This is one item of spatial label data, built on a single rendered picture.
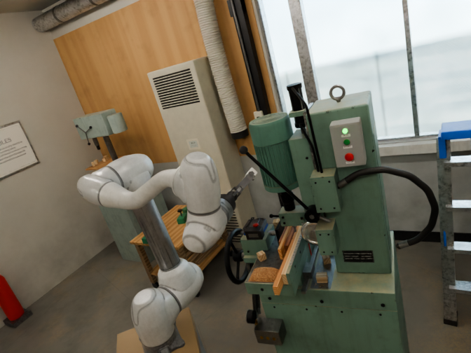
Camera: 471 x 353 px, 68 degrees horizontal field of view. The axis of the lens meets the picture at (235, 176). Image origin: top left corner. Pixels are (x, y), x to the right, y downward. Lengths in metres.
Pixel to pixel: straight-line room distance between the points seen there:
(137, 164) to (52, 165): 2.79
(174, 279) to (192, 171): 0.81
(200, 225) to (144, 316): 0.69
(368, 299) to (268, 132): 0.77
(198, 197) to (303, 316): 0.91
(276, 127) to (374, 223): 0.54
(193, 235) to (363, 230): 0.75
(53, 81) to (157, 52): 1.39
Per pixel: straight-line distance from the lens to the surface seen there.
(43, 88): 4.34
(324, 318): 1.68
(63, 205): 4.30
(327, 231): 1.41
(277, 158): 1.44
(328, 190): 1.33
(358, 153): 1.28
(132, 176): 1.49
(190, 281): 1.71
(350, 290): 1.55
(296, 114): 1.40
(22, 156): 4.09
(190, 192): 0.98
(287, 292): 1.50
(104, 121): 3.51
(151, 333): 1.66
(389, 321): 1.63
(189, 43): 3.27
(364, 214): 1.46
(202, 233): 1.01
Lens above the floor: 1.82
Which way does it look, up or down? 20 degrees down
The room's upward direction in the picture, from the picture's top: 16 degrees counter-clockwise
